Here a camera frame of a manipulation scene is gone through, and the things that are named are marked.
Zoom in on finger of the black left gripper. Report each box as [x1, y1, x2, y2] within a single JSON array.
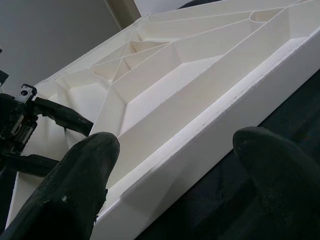
[[0, 153, 59, 176], [34, 97, 95, 137]]

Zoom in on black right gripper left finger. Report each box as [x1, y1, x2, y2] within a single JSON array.
[[0, 132, 121, 240]]

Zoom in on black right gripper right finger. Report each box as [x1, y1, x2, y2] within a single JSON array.
[[231, 126, 320, 240]]

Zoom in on white plastic children table top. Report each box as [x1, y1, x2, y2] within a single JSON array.
[[7, 0, 320, 240]]

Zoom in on black cloth table cover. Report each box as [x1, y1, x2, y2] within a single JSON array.
[[136, 0, 320, 240]]

